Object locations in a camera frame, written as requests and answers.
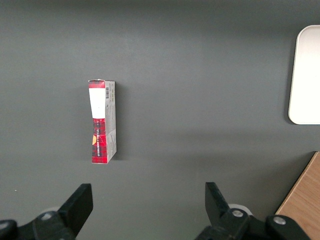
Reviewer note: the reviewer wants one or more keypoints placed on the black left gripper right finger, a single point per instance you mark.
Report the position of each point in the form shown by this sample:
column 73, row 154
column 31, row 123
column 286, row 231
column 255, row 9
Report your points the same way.
column 217, row 200

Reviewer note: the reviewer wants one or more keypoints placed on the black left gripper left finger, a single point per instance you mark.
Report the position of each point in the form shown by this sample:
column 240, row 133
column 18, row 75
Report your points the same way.
column 75, row 207

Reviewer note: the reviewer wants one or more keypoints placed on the white plastic tray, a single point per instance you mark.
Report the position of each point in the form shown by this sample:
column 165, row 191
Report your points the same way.
column 306, row 75

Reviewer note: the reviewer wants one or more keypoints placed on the light wooden board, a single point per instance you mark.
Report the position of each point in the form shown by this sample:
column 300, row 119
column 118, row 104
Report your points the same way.
column 303, row 197

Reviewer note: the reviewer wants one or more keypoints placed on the red plaid cardboard box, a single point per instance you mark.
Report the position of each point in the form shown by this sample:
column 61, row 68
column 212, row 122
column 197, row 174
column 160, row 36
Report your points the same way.
column 103, row 125

